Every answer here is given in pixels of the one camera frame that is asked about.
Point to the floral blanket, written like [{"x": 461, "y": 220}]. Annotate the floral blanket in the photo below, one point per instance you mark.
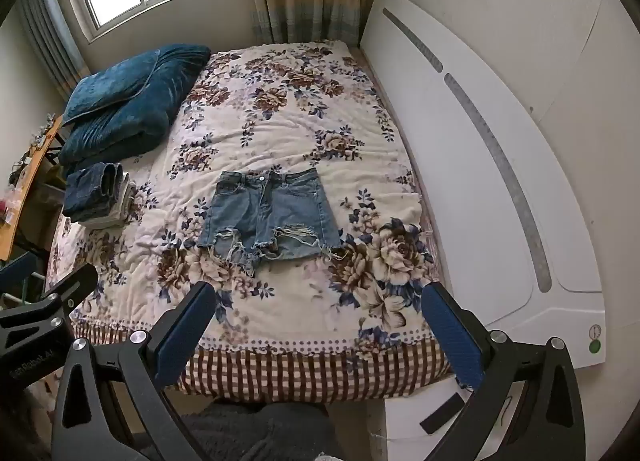
[{"x": 300, "y": 106}]

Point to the dark blue object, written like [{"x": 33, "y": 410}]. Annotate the dark blue object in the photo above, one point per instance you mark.
[{"x": 15, "y": 268}]

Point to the frayed denim shorts pants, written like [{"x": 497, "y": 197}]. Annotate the frayed denim shorts pants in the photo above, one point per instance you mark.
[{"x": 260, "y": 211}]

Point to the person's grey fuzzy clothing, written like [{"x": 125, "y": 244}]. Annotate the person's grey fuzzy clothing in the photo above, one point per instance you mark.
[{"x": 265, "y": 433}]

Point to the white bed frame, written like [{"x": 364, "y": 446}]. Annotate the white bed frame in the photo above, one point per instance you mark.
[{"x": 400, "y": 421}]

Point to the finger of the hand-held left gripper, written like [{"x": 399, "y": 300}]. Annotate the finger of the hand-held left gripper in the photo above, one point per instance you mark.
[{"x": 70, "y": 286}]

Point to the folded dark blue jeans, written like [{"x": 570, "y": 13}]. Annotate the folded dark blue jeans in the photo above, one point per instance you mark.
[{"x": 87, "y": 196}]

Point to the white headboard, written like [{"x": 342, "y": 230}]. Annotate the white headboard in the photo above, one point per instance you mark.
[{"x": 450, "y": 166}]

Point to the wooden desk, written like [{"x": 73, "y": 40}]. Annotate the wooden desk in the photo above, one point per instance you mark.
[{"x": 25, "y": 191}]

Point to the folded teal quilt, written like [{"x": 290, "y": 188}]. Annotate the folded teal quilt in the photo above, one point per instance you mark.
[{"x": 125, "y": 136}]

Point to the teal pillow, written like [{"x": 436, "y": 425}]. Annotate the teal pillow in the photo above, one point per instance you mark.
[{"x": 105, "y": 86}]

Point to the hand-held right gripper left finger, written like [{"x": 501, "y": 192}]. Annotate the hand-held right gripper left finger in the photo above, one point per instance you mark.
[{"x": 185, "y": 333}]

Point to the folded white pants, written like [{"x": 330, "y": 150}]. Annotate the folded white pants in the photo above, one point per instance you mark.
[{"x": 120, "y": 208}]

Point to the brown checkered bed sheet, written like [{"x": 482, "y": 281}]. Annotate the brown checkered bed sheet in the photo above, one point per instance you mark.
[{"x": 300, "y": 371}]

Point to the green round sticker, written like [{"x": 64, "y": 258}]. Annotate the green round sticker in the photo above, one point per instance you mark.
[{"x": 595, "y": 346}]

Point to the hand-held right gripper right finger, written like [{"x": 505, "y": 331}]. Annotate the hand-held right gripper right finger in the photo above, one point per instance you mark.
[{"x": 450, "y": 341}]

